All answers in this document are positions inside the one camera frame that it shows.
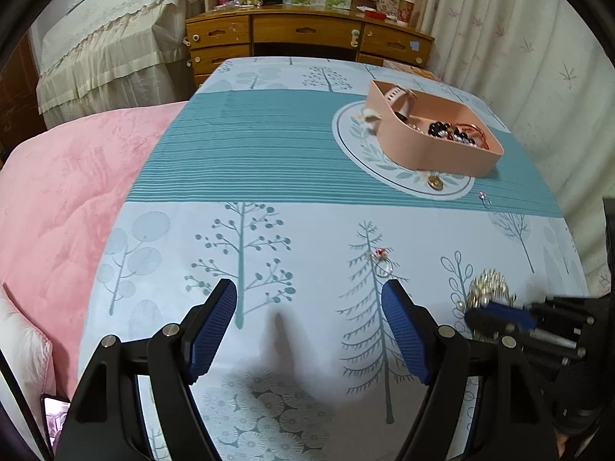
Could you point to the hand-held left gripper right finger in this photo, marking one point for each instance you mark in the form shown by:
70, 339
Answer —
403, 331

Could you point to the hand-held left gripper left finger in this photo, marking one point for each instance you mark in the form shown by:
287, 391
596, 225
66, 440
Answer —
211, 329

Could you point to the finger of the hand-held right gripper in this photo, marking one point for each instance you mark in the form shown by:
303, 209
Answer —
499, 318

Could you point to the gold leaf hair comb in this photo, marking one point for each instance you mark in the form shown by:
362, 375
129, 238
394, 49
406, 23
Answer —
485, 288

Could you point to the pink storage box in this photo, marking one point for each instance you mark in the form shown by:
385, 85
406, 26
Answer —
432, 153

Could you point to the gold pearl hair clip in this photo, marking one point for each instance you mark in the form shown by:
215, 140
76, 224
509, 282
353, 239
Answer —
416, 127

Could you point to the white watch band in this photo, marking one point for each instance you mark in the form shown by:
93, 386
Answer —
401, 105

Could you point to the small gold red-stone earring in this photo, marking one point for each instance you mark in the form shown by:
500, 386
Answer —
379, 252

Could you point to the gold oval pendant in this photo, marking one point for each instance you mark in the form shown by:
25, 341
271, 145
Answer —
435, 183

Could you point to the tree-print bedsheet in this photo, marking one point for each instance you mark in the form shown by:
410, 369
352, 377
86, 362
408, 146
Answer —
264, 177

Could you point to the smartphone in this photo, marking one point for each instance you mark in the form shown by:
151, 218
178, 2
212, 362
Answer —
54, 420

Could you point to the white pillow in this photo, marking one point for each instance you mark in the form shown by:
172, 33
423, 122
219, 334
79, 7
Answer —
21, 345

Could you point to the pink blanket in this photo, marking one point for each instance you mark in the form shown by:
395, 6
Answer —
72, 192

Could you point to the orange printed flat box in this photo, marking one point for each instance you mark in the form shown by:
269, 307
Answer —
408, 66

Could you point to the cream floral curtain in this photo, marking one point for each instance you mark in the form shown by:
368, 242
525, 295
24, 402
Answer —
519, 48

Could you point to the brown wooden door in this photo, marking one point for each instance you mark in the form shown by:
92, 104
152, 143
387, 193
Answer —
14, 96

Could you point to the wooden desk with drawers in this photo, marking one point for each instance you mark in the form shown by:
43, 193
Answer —
274, 29

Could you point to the lace-covered piano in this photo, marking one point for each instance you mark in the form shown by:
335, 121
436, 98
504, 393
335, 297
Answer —
110, 33

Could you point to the red tissue box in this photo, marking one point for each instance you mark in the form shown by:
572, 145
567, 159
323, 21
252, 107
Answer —
374, 13

